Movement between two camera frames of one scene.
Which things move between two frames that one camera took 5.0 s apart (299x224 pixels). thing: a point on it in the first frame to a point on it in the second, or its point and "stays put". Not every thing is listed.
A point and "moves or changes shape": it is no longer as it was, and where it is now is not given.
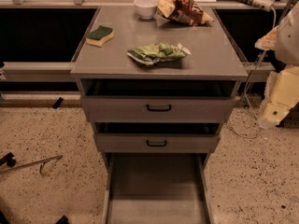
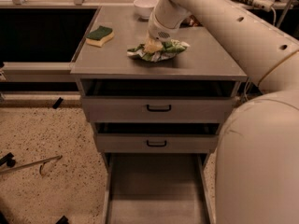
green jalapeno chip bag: x=149 y=54 moves or changes shape
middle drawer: x=158 y=136 stays put
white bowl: x=146 y=7 stays put
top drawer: x=157 y=101 stays put
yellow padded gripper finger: x=267 y=42 to x=152 y=46
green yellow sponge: x=100 y=35 stays put
